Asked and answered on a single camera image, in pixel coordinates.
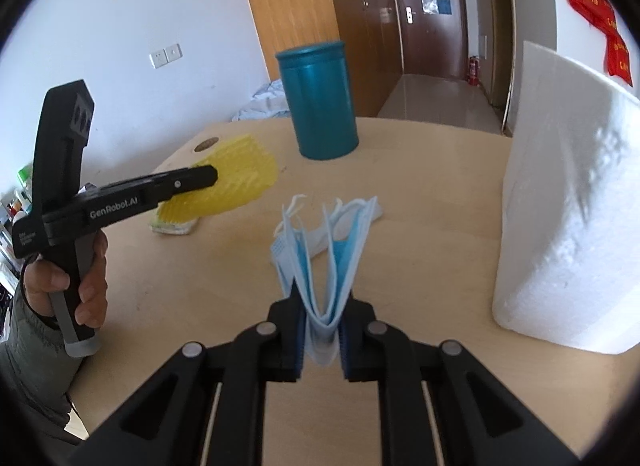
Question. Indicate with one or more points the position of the green pink small packet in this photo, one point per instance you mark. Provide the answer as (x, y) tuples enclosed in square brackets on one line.
[(175, 228)]

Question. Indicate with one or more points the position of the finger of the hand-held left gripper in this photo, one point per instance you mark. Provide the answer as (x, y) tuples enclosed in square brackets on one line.
[(190, 180)]

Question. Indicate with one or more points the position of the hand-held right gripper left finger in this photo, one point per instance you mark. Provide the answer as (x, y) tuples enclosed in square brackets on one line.
[(298, 341)]

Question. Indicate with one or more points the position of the dark brown entrance door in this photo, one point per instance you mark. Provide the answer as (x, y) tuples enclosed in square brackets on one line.
[(435, 40)]

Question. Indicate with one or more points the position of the red fire extinguisher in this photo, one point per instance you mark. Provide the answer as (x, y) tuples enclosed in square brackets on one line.
[(473, 73)]

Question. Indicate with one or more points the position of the white face mask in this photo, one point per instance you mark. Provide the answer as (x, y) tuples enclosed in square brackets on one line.
[(318, 242)]

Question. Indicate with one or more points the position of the teal cylindrical canister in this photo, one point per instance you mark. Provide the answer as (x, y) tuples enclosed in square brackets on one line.
[(320, 105)]

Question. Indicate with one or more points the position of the person's left hand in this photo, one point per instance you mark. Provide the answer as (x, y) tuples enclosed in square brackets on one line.
[(97, 286)]

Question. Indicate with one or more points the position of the blue door notice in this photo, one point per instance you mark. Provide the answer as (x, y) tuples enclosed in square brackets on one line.
[(445, 5)]

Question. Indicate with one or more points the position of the blue face mask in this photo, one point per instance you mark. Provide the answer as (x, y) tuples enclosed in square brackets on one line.
[(322, 341)]

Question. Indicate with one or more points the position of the brown side door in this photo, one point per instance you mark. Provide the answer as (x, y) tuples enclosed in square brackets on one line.
[(497, 20)]

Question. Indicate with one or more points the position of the row of toiletry bottles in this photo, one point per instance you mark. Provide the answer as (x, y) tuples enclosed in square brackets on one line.
[(17, 206)]

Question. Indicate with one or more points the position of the white foam box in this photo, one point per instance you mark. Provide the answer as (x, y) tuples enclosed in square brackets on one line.
[(565, 196)]

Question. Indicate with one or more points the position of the wooden wardrobe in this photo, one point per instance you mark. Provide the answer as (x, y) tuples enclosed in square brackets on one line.
[(290, 5)]

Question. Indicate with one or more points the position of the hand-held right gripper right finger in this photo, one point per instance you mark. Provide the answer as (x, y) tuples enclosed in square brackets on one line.
[(343, 346)]

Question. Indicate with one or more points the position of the small grey door notice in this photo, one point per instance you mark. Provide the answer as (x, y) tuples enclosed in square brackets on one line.
[(430, 4)]

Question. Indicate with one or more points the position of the crumpled pale bedsheet bundle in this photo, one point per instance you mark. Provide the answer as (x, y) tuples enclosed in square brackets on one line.
[(265, 100)]

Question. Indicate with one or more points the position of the person's left forearm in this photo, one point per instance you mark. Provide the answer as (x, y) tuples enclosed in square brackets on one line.
[(35, 371)]

